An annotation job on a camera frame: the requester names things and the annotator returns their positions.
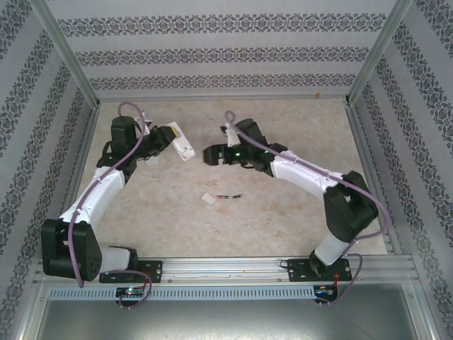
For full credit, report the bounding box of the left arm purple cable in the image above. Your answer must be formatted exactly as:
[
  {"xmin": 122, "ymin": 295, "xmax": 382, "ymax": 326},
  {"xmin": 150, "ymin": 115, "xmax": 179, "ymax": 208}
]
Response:
[{"xmin": 69, "ymin": 101, "xmax": 153, "ymax": 310}]

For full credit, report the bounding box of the slotted grey cable duct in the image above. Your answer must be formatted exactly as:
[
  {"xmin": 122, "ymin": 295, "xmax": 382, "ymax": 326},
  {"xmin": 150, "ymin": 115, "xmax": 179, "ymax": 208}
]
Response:
[{"xmin": 47, "ymin": 285, "xmax": 316, "ymax": 300}]

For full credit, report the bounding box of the aluminium mounting rail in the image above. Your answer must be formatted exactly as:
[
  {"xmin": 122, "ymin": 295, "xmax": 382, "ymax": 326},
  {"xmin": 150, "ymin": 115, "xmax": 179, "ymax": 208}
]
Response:
[{"xmin": 33, "ymin": 254, "xmax": 420, "ymax": 284}]

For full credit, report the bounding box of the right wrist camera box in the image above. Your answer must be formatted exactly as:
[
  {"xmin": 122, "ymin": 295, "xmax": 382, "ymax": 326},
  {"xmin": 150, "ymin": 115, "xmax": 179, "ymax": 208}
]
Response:
[{"xmin": 220, "ymin": 122, "xmax": 242, "ymax": 148}]

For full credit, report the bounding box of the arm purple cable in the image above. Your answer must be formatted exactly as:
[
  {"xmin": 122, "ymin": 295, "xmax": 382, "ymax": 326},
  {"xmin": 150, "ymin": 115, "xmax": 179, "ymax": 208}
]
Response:
[
  {"xmin": 69, "ymin": 101, "xmax": 153, "ymax": 310},
  {"xmin": 224, "ymin": 110, "xmax": 392, "ymax": 305}
]

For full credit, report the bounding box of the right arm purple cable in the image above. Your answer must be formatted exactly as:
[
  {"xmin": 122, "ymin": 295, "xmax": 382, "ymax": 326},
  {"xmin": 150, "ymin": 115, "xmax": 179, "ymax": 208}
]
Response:
[{"xmin": 224, "ymin": 110, "xmax": 392, "ymax": 305}]

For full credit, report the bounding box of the grey metal sheet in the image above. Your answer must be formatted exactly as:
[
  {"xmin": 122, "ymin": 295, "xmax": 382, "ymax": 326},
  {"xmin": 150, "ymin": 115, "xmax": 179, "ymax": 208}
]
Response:
[{"xmin": 35, "ymin": 299, "xmax": 420, "ymax": 340}]

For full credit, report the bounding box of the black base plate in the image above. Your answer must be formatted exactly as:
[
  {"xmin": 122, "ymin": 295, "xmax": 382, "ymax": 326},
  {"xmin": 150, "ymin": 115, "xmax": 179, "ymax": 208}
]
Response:
[
  {"xmin": 98, "ymin": 260, "xmax": 164, "ymax": 284},
  {"xmin": 287, "ymin": 257, "xmax": 353, "ymax": 283}
]

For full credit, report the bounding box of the aluminium frame upright post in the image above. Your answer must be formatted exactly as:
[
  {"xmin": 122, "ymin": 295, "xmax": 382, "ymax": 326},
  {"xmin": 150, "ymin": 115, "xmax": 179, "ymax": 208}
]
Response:
[
  {"xmin": 346, "ymin": 0, "xmax": 414, "ymax": 104},
  {"xmin": 28, "ymin": 0, "xmax": 102, "ymax": 108}
]

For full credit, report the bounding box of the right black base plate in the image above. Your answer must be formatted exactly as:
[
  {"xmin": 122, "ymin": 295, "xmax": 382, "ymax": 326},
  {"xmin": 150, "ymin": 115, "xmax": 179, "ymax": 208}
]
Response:
[{"xmin": 287, "ymin": 257, "xmax": 353, "ymax": 283}]

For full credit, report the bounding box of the aluminium table side rail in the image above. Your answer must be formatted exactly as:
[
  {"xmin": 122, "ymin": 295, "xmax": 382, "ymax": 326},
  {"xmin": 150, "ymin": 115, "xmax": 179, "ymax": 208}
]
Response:
[
  {"xmin": 48, "ymin": 105, "xmax": 103, "ymax": 259},
  {"xmin": 343, "ymin": 101, "xmax": 403, "ymax": 255}
]

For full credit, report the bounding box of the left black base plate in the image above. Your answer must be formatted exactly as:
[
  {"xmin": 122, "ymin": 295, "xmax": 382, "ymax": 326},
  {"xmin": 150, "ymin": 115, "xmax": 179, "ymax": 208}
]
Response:
[{"xmin": 98, "ymin": 260, "xmax": 164, "ymax": 284}]

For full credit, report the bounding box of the left controller circuit board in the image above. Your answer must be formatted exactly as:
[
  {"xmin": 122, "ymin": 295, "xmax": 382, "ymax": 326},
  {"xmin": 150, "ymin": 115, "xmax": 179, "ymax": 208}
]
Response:
[{"xmin": 115, "ymin": 286, "xmax": 144, "ymax": 298}]

